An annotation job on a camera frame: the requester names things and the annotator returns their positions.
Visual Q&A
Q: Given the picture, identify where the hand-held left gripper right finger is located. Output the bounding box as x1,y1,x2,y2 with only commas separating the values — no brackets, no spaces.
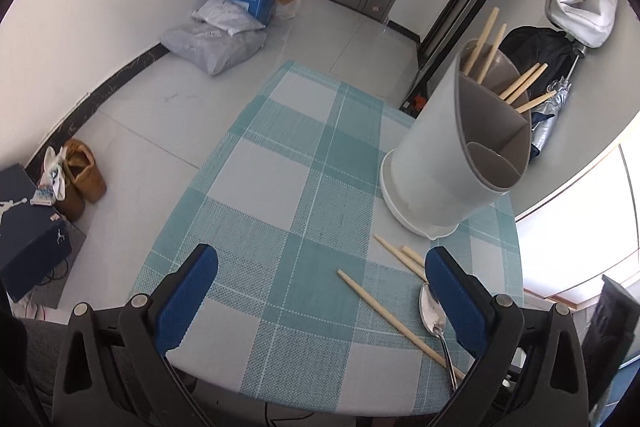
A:
424,246,592,427

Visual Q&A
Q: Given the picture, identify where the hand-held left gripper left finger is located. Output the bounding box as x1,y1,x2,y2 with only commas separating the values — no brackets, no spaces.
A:
50,243,221,427

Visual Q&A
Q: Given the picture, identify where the metal spoon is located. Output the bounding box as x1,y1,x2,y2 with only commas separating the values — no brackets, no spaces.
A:
419,283,464,391

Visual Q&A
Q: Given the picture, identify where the white utensil holder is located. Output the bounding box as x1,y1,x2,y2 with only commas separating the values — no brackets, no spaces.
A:
379,38,534,241

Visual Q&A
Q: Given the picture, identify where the bright window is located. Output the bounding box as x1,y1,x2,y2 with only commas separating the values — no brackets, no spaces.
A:
514,107,640,309

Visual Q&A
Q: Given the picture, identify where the teal checked placemat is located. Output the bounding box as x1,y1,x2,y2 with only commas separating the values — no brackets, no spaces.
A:
127,59,525,416

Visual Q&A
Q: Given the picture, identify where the brown shoe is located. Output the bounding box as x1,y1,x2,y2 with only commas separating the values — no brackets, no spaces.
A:
63,139,108,204
53,187,86,222

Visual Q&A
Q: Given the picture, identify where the dark blue shoe box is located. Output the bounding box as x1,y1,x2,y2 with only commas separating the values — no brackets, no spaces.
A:
0,164,74,304

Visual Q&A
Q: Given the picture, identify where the white crumpled cloth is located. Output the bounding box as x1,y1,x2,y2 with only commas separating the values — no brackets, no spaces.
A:
31,146,69,206

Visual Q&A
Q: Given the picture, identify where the silver folded umbrella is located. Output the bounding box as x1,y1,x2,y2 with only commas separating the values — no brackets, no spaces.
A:
529,42,587,158

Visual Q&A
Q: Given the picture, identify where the grey plastic bag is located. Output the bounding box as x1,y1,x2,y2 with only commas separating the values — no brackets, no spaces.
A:
160,21,269,77

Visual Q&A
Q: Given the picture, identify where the black backpack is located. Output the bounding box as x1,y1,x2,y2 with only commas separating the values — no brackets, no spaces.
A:
500,26,582,108

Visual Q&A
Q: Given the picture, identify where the white plastic packet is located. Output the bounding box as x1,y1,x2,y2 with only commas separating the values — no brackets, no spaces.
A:
192,0,266,38

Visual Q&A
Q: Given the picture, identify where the white plastic bag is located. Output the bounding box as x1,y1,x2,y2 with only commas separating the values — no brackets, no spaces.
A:
276,0,301,22

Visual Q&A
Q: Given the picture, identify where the thin black floor cable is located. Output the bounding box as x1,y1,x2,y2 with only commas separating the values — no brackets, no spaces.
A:
37,256,77,289

